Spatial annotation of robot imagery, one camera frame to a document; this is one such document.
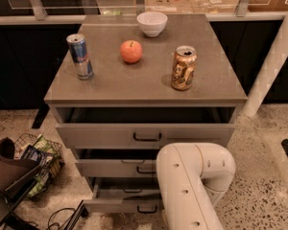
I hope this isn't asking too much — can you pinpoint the grey bottom drawer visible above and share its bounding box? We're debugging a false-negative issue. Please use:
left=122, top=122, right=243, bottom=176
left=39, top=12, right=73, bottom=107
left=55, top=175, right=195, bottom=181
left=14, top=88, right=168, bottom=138
left=83, top=177, right=162, bottom=214

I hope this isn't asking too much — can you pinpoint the grey drawer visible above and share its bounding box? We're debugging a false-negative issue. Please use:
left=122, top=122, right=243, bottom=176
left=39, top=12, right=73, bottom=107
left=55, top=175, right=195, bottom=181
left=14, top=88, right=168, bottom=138
left=76, top=149, right=158, bottom=177
left=83, top=177, right=162, bottom=214
left=57, top=107, right=234, bottom=150

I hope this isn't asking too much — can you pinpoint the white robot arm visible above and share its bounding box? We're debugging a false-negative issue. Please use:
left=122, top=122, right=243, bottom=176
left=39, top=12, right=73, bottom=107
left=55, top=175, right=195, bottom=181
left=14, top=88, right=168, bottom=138
left=156, top=143, right=235, bottom=230

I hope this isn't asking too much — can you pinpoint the grey drawer cabinet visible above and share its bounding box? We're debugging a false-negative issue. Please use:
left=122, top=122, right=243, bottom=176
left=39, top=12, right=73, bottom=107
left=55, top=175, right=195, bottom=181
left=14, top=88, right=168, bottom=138
left=43, top=13, right=249, bottom=215

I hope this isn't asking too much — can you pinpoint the grey top drawer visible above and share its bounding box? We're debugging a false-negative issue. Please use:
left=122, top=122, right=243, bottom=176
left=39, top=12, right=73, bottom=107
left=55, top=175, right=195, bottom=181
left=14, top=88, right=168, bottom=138
left=57, top=107, right=234, bottom=150

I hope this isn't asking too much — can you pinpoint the grey middle drawer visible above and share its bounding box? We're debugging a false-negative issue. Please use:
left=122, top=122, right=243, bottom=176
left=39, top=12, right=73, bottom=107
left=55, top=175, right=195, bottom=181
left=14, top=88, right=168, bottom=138
left=76, top=149, right=158, bottom=177

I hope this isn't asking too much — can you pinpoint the red apple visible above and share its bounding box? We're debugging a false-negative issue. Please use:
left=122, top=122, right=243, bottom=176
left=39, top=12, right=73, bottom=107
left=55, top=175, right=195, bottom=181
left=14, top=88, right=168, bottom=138
left=120, top=40, right=143, bottom=63

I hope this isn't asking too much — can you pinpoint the gold soda can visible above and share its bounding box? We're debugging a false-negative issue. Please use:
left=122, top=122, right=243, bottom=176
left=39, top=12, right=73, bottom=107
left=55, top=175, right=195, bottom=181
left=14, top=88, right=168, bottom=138
left=172, top=45, right=197, bottom=91

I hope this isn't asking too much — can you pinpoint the white ceramic bowl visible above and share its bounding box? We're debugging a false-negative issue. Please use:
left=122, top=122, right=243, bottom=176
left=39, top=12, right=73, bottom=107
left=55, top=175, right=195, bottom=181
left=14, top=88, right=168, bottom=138
left=136, top=11, right=168, bottom=37

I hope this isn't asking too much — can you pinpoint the blue silver energy drink can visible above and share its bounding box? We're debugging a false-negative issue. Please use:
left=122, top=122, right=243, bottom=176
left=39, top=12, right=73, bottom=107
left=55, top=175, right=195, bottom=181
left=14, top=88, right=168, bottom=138
left=66, top=34, right=93, bottom=80

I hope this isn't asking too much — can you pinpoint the green snack bag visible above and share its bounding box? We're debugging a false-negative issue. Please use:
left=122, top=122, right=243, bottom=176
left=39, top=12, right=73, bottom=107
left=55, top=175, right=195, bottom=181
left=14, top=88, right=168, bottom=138
left=28, top=135, right=62, bottom=198

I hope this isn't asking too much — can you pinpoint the cardboard box left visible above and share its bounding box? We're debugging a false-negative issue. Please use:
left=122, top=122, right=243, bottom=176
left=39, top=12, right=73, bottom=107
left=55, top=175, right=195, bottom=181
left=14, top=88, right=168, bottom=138
left=145, top=0, right=193, bottom=14

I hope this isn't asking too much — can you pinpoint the dark blue snack bag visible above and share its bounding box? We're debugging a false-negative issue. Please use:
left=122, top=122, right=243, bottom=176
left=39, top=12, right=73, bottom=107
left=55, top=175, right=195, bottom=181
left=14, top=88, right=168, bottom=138
left=21, top=145, right=47, bottom=164

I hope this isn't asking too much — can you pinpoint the black bar on floor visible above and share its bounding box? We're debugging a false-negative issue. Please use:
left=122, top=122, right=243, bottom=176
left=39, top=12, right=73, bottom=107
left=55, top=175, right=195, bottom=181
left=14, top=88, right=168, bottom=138
left=63, top=200, right=89, bottom=230

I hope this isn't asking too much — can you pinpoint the brown chair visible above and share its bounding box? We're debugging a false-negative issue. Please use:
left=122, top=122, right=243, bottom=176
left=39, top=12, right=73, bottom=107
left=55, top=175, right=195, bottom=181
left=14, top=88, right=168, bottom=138
left=0, top=138, right=41, bottom=226

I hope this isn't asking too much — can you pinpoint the white railing ledge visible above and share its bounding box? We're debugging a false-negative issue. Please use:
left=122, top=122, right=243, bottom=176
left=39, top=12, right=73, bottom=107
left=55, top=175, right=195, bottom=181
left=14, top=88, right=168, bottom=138
left=0, top=11, right=287, bottom=26

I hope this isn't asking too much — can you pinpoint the black wire basket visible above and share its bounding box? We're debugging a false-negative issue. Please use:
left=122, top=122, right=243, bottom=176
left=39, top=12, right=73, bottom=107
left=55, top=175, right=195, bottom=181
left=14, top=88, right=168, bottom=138
left=14, top=133, right=64, bottom=199

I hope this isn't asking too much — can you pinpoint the black cable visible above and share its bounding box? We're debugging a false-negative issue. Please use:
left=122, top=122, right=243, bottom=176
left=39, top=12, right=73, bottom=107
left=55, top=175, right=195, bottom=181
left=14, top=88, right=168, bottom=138
left=46, top=207, right=77, bottom=230

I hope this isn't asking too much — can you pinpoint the white diagonal post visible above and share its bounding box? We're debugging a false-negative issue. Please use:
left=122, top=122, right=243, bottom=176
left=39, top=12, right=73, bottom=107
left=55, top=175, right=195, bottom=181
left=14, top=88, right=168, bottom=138
left=242, top=12, right=288, bottom=117

